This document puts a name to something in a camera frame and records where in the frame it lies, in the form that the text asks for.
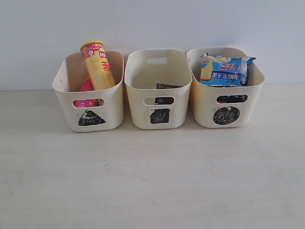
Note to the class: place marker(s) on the purple juice carton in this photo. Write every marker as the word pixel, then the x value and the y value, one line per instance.
pixel 165 100

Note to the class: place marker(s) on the yellow Lays chips can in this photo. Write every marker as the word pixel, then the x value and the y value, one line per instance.
pixel 97 65

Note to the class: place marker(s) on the pink Lays chips can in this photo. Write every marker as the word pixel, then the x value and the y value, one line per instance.
pixel 88 86

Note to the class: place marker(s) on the blue instant noodle packet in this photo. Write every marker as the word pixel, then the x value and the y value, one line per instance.
pixel 225 71

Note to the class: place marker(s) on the orange instant noodle packet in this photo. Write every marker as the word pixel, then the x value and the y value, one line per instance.
pixel 230 99

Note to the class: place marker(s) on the middle cream plastic bin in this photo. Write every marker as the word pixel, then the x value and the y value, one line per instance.
pixel 144 69

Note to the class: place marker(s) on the cream plastic bin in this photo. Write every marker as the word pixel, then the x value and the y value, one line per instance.
pixel 144 69
pixel 206 111
pixel 67 84

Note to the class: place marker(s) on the left cream plastic bin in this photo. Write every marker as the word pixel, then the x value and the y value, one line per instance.
pixel 67 84

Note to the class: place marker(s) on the right cream plastic bin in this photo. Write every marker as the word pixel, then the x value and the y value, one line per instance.
pixel 206 111

